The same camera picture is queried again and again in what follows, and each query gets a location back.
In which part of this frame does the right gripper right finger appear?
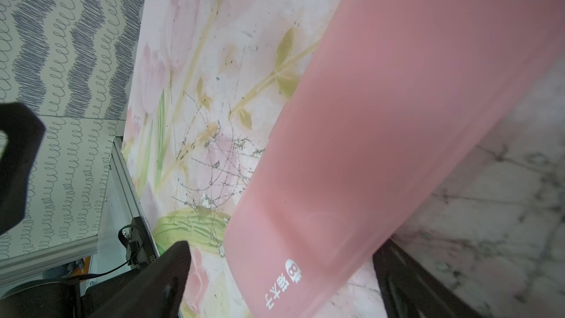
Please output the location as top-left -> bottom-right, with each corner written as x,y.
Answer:
372,240 -> 480,318

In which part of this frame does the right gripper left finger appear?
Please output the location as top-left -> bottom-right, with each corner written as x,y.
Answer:
88,241 -> 191,318

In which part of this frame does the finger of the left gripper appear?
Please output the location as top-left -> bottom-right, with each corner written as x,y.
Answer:
1,102 -> 46,234

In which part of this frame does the pink rounded pencil case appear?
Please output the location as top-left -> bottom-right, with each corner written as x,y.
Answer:
224,0 -> 564,317

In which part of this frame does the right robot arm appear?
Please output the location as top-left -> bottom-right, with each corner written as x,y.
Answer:
1,224 -> 479,317

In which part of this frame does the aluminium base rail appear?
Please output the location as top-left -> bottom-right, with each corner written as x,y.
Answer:
91,137 -> 158,279

